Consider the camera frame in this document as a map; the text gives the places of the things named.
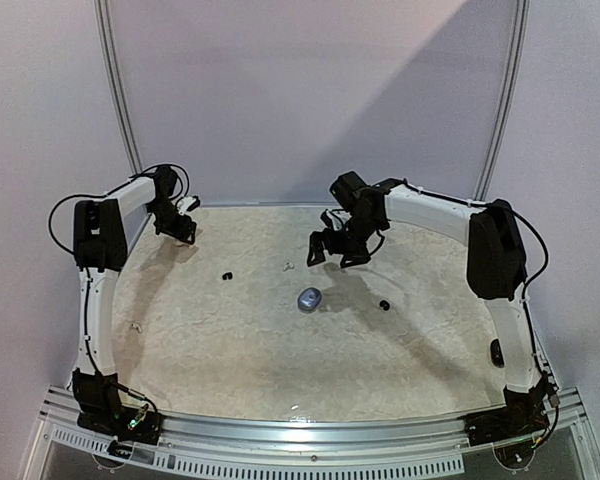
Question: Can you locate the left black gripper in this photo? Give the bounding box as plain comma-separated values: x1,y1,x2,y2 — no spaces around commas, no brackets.
148,198,197,243

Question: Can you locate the purple earbud charging case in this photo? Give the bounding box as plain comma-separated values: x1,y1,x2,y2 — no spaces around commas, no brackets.
297,287,323,313

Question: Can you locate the black oval charging case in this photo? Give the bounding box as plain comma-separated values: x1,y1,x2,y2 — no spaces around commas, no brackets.
489,339,504,368

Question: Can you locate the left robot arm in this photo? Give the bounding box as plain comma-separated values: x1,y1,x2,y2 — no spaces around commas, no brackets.
70,164,200,434

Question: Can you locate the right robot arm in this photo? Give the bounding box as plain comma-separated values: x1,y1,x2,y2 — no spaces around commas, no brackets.
307,171,550,436

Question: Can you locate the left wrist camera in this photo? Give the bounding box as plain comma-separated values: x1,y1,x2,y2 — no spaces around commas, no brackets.
176,195,201,215

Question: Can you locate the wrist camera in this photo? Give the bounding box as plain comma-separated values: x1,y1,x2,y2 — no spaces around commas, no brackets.
176,195,201,215
320,209,346,231

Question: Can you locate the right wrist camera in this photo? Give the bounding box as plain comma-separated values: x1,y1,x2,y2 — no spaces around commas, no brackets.
320,209,346,231

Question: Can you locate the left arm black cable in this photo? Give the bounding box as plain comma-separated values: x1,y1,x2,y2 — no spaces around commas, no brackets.
47,194,89,256

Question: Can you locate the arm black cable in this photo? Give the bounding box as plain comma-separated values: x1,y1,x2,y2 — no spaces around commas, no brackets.
47,194,89,256
509,212,551,301

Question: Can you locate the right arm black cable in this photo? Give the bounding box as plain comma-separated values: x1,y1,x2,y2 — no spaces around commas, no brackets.
509,212,551,301

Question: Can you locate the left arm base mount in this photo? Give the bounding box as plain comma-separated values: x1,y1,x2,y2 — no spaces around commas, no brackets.
77,403,165,445

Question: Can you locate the aluminium front rail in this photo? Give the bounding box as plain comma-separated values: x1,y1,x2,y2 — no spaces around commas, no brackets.
25,388,600,479

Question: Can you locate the left aluminium frame post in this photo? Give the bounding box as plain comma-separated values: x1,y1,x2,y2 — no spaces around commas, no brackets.
94,0,143,173

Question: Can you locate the aluminium frame post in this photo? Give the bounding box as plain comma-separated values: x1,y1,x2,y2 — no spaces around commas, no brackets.
94,0,143,173
474,0,529,200

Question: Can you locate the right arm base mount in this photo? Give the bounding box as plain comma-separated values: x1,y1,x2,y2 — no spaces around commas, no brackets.
461,388,560,449

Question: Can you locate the right aluminium frame post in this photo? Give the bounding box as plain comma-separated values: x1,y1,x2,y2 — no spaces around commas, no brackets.
474,0,529,200

